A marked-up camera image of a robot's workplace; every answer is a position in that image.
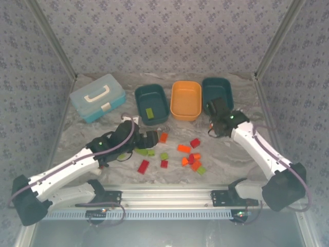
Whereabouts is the black mounting plate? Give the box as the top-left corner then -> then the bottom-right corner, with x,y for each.
210,189 -> 232,206
104,190 -> 123,206

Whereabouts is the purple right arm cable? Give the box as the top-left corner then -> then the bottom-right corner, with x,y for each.
250,124 -> 309,213

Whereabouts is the thin purple base cable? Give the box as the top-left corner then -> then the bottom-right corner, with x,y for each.
232,200 -> 263,227
76,202 -> 126,227

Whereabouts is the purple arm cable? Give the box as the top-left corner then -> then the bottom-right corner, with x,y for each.
250,124 -> 309,213
7,112 -> 136,208

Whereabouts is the white slotted cable duct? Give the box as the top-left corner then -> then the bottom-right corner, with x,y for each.
42,207 -> 236,221

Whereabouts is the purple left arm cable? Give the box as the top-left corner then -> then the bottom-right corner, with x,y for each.
7,112 -> 136,208

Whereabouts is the long red lego brick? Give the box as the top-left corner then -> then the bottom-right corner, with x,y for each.
137,159 -> 151,174

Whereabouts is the small controller board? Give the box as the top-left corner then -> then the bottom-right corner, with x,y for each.
86,208 -> 108,218
232,209 -> 251,219

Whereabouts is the dark teal plastic container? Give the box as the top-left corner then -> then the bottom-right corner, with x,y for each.
202,77 -> 234,116
134,83 -> 170,126

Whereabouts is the white plastic bracket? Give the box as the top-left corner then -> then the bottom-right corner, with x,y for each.
120,115 -> 140,124

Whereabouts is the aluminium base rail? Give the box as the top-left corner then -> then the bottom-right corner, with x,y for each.
101,184 -> 233,208

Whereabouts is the orange plastic container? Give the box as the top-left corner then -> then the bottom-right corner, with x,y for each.
170,80 -> 203,121

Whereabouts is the light blue storage box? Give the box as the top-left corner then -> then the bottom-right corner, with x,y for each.
69,74 -> 126,124

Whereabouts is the aluminium frame post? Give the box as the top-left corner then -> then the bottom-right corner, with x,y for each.
253,0 -> 308,80
25,0 -> 79,82

